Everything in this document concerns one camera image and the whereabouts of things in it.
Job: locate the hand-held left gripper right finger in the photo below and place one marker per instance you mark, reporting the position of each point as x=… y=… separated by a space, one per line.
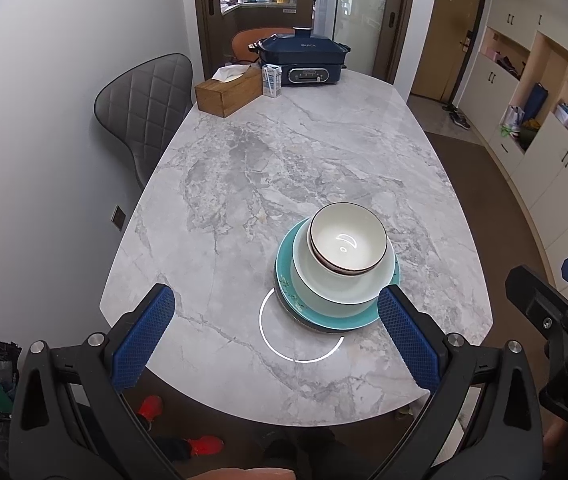
x=408 y=345

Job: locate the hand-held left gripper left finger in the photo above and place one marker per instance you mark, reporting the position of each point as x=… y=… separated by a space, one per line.
x=144 y=340

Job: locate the large white bowl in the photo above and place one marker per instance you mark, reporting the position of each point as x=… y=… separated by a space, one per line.
x=334 y=287

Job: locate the grey rimmed plate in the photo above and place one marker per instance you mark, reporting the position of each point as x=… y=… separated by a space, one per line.
x=314 y=330

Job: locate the small white bowl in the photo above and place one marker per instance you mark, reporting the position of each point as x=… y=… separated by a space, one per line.
x=322 y=263

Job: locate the pink floral bowl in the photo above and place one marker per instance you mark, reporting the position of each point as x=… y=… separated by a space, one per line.
x=346 y=242

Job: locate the large teal floral plate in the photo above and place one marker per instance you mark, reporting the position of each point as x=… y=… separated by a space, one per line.
x=284 y=280

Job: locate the person's right forearm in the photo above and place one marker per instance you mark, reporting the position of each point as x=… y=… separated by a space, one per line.
x=558 y=440

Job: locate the person's left hand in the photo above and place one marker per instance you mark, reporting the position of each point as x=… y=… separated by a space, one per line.
x=249 y=475

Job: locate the red shoe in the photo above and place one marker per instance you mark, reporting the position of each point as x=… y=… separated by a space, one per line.
x=150 y=407
x=206 y=444

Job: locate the white bag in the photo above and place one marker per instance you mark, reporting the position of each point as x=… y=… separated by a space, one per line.
x=512 y=119

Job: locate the blue bag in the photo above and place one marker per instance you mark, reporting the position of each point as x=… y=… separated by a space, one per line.
x=536 y=105

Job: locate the dark sneaker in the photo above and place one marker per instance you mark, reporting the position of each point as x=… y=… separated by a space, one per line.
x=461 y=121
x=449 y=107

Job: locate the dark shelf clutter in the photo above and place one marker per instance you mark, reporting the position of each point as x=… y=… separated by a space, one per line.
x=506 y=62

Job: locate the grey quilted chair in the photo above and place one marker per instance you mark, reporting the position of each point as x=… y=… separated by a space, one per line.
x=146 y=110

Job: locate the wooden tissue box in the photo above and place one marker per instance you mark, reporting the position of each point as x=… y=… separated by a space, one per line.
x=226 y=97

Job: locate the white tissue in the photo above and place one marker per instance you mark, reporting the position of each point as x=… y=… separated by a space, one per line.
x=229 y=74

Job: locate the wooden entry door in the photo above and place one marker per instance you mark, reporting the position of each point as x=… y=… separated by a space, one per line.
x=451 y=25

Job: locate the small drink carton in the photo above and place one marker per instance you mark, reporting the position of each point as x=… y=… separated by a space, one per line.
x=272 y=81

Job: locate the dark blue electric cooker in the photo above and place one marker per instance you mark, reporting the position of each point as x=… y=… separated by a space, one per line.
x=304 y=57

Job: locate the orange chair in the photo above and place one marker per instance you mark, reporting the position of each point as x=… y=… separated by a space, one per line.
x=246 y=42

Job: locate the brown framed glass door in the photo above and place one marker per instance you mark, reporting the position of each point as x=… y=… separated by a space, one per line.
x=363 y=25
x=204 y=25

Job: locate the white wall cabinet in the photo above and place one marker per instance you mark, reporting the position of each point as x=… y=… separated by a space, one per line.
x=553 y=170

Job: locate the brass wall socket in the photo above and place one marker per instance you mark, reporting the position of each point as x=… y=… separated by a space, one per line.
x=118 y=217

